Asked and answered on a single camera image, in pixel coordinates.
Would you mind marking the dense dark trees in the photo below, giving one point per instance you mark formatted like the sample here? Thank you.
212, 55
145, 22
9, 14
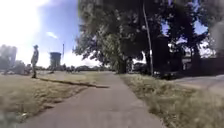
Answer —
113, 30

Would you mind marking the leaning thin pole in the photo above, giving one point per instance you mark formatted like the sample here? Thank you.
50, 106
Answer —
149, 43

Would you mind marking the grey concrete sidewalk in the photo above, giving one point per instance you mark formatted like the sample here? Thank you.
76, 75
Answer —
100, 106

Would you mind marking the thin distant pole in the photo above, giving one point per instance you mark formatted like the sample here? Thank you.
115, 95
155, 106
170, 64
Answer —
63, 51

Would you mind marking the dark tower building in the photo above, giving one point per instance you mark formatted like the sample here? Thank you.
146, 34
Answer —
55, 60

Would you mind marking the grass verge strip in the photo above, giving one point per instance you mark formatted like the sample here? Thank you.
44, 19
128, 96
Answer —
173, 103

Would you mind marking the person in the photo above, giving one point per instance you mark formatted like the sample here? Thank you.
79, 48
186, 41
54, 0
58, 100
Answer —
34, 60

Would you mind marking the wide grass field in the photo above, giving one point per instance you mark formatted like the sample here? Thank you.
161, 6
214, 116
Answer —
30, 93

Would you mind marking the grey asphalt road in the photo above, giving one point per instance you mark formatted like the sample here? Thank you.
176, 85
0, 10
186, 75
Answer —
200, 81

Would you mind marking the distant grey building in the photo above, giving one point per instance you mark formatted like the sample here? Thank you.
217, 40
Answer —
8, 56

